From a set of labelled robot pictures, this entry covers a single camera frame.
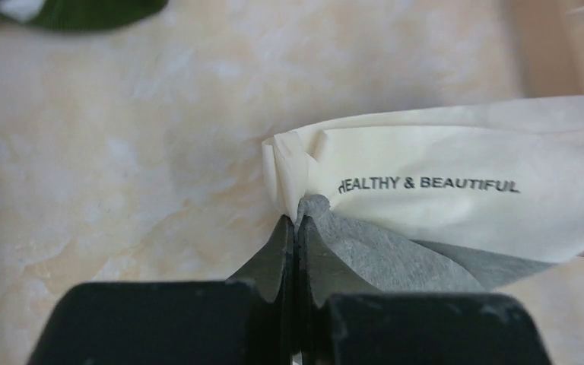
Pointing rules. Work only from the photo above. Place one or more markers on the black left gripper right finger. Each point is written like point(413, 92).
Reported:
point(345, 320)

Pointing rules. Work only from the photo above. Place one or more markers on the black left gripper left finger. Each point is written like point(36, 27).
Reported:
point(245, 319)

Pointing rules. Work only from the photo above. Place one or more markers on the grey underwear white waistband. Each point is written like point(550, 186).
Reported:
point(459, 198)

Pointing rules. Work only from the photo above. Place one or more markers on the dark green underwear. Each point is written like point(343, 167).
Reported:
point(78, 16)

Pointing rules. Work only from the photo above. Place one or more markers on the wooden compartment tray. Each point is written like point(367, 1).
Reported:
point(574, 50)

